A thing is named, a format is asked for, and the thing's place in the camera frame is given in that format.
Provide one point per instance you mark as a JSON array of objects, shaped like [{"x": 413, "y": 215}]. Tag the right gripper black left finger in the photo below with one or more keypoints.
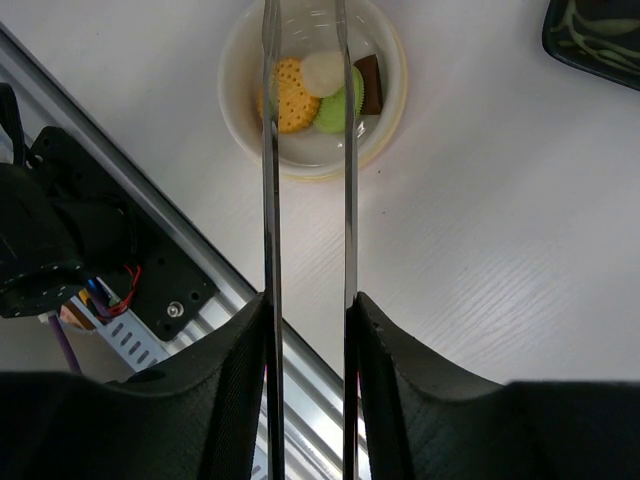
[{"x": 191, "y": 416}]

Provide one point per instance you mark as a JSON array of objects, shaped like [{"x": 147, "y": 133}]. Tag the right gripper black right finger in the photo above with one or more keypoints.
[{"x": 428, "y": 418}]

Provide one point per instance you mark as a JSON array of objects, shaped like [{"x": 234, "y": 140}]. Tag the green macaron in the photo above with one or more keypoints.
[{"x": 331, "y": 116}]

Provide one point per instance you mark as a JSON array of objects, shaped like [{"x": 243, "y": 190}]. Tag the brown chocolate piece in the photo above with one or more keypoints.
[{"x": 373, "y": 101}]

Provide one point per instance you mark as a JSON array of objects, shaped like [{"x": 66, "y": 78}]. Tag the yellow round cookie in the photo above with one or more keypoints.
[{"x": 297, "y": 108}]

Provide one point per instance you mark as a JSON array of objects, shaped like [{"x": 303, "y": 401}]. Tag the white round bowl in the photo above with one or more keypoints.
[{"x": 308, "y": 27}]

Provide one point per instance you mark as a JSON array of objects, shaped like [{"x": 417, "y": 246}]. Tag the black floral square plate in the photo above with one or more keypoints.
[{"x": 597, "y": 37}]

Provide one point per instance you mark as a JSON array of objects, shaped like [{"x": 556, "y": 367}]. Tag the grey slotted cable duct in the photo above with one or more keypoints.
[{"x": 129, "y": 338}]

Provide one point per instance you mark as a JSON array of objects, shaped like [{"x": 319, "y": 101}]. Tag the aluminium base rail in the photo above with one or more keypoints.
[{"x": 43, "y": 103}]

